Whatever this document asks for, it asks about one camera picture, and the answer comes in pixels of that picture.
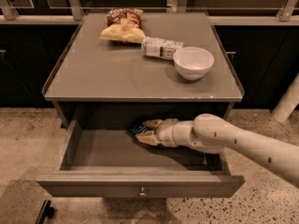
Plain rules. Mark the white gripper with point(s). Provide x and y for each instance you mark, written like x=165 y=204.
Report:
x=165 y=132

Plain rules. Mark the dark blue rxbar wrapper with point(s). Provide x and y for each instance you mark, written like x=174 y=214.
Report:
x=137 y=127

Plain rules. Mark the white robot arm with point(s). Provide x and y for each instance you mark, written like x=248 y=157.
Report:
x=208 y=133

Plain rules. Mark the open grey top drawer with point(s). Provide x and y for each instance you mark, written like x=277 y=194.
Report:
x=111 y=164

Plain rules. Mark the round metal drawer knob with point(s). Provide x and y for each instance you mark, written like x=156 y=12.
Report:
x=142 y=193

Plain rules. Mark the grey cabinet with counter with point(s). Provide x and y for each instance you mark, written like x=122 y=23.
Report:
x=95 y=70

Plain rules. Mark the white ceramic bowl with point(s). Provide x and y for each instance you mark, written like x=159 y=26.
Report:
x=193 y=63

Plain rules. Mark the white lying water bottle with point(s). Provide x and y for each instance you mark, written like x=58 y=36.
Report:
x=160 y=48

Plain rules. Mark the yellow brown chip bag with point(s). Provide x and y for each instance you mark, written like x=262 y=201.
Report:
x=124 y=25

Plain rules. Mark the dark base corner object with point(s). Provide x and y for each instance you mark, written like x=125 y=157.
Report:
x=21 y=202

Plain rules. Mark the metal railing frame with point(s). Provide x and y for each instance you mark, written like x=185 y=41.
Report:
x=220 y=12

